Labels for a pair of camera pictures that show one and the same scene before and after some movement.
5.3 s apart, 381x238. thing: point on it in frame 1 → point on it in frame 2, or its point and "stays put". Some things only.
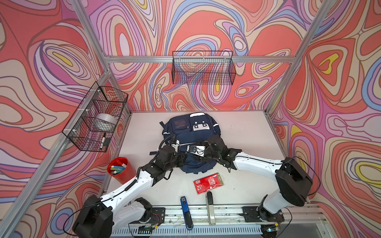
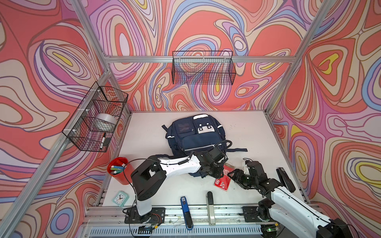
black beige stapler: x=211 y=209 stays put
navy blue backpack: x=191 y=129 stays put
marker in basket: x=102 y=141 stays put
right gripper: x=207 y=144 → x=237 y=176
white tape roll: x=105 y=122 stays put
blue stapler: x=186 y=214 stays put
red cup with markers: x=120 y=168 stays put
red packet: x=208 y=183 → x=223 y=182
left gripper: x=181 y=159 → x=219 y=174
